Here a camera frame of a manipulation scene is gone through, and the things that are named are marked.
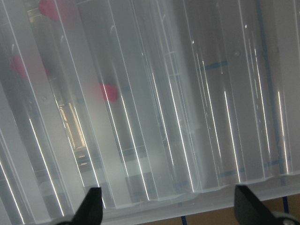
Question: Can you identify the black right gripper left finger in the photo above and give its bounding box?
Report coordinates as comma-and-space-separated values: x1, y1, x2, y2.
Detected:
69, 187, 103, 225

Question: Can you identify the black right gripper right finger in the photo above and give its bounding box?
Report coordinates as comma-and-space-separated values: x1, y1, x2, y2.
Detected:
234, 185, 291, 225

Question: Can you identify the clear ribbed box lid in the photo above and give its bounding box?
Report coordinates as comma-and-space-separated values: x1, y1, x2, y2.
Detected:
0, 0, 300, 225

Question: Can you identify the red block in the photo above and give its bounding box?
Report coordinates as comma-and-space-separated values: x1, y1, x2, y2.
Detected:
91, 83, 118, 102
10, 54, 51, 80
38, 0, 75, 22

